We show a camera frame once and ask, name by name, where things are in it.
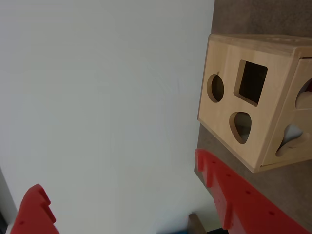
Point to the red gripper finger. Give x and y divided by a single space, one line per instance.
34 214
243 202

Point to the wooden shape sorter box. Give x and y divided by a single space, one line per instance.
273 122

